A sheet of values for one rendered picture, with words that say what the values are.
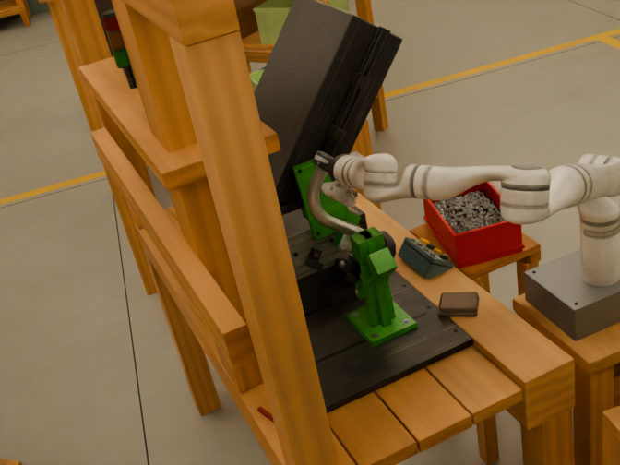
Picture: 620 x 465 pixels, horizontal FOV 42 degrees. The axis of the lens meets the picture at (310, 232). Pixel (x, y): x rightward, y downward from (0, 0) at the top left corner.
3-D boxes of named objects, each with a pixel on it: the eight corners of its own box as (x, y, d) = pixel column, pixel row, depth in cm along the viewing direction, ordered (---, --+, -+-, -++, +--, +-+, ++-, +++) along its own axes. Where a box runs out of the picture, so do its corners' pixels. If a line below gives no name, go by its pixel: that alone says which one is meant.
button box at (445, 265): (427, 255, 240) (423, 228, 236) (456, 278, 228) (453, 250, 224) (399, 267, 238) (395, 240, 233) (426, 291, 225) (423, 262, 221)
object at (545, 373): (313, 185, 317) (305, 151, 310) (576, 407, 194) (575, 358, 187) (280, 198, 313) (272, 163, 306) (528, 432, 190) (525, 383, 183)
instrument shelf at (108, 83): (164, 54, 241) (160, 41, 239) (281, 150, 168) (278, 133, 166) (82, 80, 234) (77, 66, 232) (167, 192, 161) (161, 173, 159)
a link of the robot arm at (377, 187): (356, 202, 174) (415, 208, 166) (358, 160, 172) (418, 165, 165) (372, 199, 179) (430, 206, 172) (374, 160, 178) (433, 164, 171)
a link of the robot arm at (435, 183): (411, 160, 164) (410, 201, 166) (542, 170, 150) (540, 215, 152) (430, 155, 172) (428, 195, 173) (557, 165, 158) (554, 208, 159)
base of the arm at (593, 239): (602, 261, 209) (602, 203, 201) (628, 277, 201) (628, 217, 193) (573, 274, 207) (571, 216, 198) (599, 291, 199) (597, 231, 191)
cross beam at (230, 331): (113, 151, 268) (104, 126, 263) (256, 360, 161) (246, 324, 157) (99, 157, 266) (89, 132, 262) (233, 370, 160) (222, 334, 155)
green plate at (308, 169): (341, 221, 230) (320, 150, 224) (352, 225, 222) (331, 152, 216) (304, 236, 226) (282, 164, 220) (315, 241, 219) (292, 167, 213)
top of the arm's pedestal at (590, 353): (610, 269, 228) (611, 257, 226) (697, 327, 201) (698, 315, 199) (512, 309, 220) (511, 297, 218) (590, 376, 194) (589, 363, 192)
